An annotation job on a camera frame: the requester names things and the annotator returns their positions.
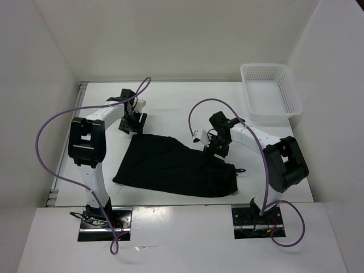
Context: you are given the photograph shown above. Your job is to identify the white plastic basket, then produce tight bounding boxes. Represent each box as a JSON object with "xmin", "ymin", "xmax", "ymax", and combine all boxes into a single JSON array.
[{"xmin": 240, "ymin": 63, "xmax": 303, "ymax": 122}]

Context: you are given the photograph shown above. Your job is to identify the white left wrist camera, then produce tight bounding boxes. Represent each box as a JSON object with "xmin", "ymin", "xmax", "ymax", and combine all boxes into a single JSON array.
[{"xmin": 132, "ymin": 100, "xmax": 146, "ymax": 113}]

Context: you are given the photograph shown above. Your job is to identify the black shorts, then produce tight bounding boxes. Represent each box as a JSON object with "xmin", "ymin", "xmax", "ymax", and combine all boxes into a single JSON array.
[{"xmin": 113, "ymin": 134, "xmax": 238, "ymax": 198}]

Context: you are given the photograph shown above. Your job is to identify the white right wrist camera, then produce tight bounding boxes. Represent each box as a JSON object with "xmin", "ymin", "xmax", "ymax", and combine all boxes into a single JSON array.
[{"xmin": 193, "ymin": 130, "xmax": 210, "ymax": 147}]

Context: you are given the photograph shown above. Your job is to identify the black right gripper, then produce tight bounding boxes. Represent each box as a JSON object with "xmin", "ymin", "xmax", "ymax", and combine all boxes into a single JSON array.
[{"xmin": 202, "ymin": 132, "xmax": 231, "ymax": 167}]

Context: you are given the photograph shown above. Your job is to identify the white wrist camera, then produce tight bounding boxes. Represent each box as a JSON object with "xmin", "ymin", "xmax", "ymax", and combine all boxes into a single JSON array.
[
  {"xmin": 132, "ymin": 100, "xmax": 146, "ymax": 113},
  {"xmin": 193, "ymin": 130, "xmax": 210, "ymax": 147}
]

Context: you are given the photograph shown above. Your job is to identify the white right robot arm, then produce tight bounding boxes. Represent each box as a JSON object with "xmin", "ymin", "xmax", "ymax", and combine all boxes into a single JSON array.
[{"xmin": 204, "ymin": 111, "xmax": 309, "ymax": 224}]

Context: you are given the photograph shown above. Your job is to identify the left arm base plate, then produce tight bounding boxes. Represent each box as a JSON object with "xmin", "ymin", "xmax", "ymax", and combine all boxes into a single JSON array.
[{"xmin": 78, "ymin": 206, "xmax": 134, "ymax": 242}]

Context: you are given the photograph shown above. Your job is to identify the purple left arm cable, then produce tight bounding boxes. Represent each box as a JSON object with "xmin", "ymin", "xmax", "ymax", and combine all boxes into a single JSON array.
[{"xmin": 35, "ymin": 76, "xmax": 152, "ymax": 254}]

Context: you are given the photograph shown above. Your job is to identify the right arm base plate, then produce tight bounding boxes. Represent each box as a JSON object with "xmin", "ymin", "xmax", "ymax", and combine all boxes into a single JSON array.
[{"xmin": 231, "ymin": 205, "xmax": 286, "ymax": 239}]

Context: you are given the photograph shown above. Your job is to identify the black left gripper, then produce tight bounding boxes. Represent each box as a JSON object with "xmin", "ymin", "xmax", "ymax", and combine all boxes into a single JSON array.
[{"xmin": 118, "ymin": 109, "xmax": 147, "ymax": 137}]

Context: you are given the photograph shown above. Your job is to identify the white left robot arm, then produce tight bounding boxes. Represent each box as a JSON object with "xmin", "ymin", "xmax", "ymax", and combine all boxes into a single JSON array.
[{"xmin": 68, "ymin": 89, "xmax": 147, "ymax": 228}]

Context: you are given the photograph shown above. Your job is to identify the aluminium table edge rail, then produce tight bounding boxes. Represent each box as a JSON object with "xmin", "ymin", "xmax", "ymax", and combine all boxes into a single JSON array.
[{"xmin": 45, "ymin": 81, "xmax": 89, "ymax": 208}]

